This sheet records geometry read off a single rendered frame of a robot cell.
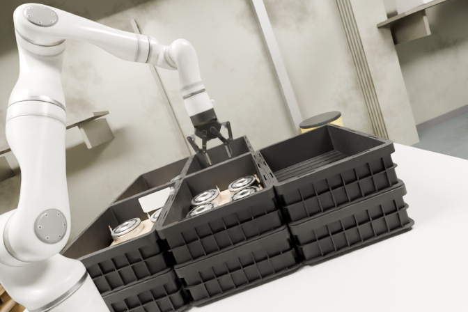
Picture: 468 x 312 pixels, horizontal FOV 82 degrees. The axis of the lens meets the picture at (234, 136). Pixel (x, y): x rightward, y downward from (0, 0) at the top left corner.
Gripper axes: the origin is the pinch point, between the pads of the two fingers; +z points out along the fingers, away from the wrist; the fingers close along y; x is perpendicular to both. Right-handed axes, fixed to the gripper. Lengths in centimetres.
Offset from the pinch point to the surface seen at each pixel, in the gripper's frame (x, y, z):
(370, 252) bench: -22.0, 27.0, 30.3
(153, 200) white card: 18.5, -30.8, 11.0
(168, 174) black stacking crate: 59, -34, 13
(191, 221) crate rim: -19.9, -9.7, 8.2
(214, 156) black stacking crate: 59, -8, 12
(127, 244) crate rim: -19.8, -25.8, 7.9
